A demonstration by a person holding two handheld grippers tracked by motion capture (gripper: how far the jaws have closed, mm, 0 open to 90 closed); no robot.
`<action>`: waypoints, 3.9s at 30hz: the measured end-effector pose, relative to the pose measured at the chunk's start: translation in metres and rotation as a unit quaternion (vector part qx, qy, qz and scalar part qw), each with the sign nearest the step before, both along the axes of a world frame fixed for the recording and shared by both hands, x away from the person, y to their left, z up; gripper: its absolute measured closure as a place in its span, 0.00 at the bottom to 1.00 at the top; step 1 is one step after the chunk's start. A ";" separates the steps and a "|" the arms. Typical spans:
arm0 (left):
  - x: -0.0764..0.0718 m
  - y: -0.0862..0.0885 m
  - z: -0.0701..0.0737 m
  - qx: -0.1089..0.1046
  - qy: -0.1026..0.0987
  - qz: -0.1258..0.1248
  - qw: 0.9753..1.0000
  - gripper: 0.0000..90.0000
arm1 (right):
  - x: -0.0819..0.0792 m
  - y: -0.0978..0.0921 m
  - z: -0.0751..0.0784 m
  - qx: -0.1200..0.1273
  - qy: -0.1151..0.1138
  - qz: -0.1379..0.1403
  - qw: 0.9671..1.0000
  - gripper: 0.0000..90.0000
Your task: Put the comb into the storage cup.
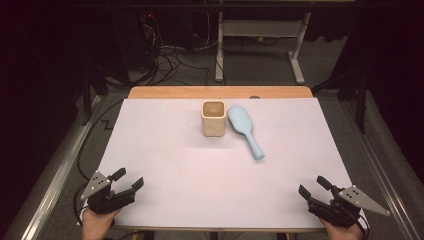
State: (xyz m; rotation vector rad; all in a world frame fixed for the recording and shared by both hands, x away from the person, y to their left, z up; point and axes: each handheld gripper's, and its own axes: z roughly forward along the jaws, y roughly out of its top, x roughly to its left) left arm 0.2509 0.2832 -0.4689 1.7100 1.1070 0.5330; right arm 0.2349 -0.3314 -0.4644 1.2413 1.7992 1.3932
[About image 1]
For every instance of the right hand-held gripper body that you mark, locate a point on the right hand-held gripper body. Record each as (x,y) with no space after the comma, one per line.
(346,205)

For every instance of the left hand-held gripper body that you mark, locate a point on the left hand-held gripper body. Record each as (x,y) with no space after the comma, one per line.
(100,196)

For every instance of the beige square cup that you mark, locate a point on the beige square cup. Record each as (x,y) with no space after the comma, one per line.
(213,125)

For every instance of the light blue hairbrush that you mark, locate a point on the light blue hairbrush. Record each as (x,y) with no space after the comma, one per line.
(240,120)

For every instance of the person's right hand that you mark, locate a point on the person's right hand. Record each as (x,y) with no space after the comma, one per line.
(343,231)

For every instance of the person's left hand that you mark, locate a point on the person's left hand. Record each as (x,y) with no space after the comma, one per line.
(96,224)

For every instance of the white table cover sheet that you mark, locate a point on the white table cover sheet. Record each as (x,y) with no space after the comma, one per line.
(206,180)

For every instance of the black metal stand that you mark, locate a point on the black metal stand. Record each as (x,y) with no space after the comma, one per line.
(361,100)
(87,96)

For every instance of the wooden table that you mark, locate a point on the wooden table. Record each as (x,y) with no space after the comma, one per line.
(216,92)

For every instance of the small yellow-green ball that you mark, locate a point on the small yellow-green ball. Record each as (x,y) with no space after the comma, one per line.
(260,39)

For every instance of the aluminium floor rail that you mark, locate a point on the aluminium floor rail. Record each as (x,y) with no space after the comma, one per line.
(383,166)
(50,186)

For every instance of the white metal desk frame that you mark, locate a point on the white metal desk frame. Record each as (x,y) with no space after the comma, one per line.
(260,28)

